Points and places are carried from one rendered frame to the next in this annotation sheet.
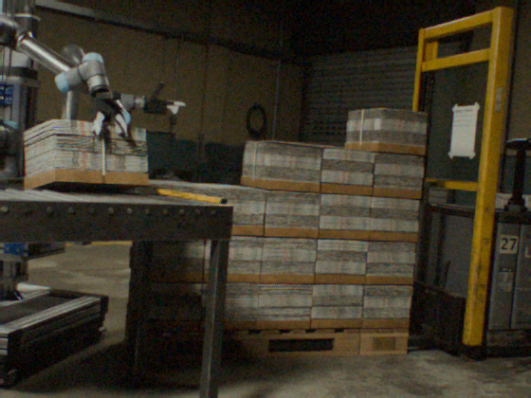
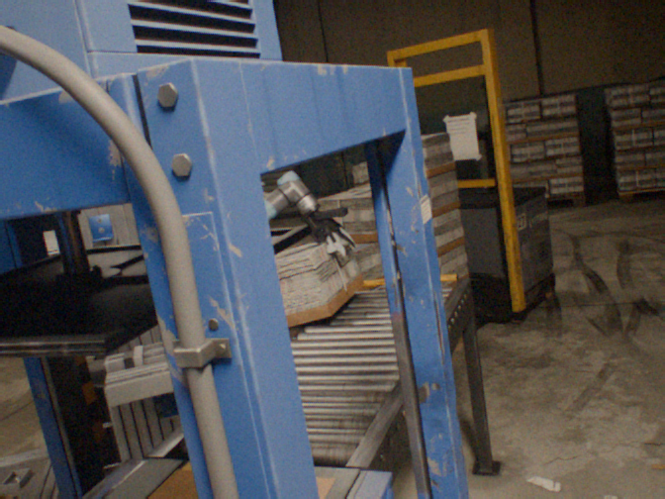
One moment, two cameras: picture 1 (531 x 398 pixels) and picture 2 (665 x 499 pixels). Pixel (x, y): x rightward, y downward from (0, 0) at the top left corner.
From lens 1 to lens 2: 1.79 m
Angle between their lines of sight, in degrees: 28
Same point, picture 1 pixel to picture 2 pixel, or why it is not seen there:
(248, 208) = (365, 264)
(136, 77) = not seen: outside the picture
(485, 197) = (508, 190)
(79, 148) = (328, 274)
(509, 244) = (522, 221)
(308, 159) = not seen: hidden behind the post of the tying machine
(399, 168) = (444, 186)
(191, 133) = not seen: hidden behind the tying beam
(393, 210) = (447, 224)
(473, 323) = (519, 293)
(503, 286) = (524, 255)
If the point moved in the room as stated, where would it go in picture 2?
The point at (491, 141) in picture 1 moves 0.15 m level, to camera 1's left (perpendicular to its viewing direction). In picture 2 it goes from (502, 144) to (484, 148)
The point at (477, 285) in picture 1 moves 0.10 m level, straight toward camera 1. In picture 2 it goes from (516, 262) to (522, 265)
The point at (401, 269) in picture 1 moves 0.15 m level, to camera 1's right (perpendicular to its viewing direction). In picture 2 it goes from (460, 270) to (479, 264)
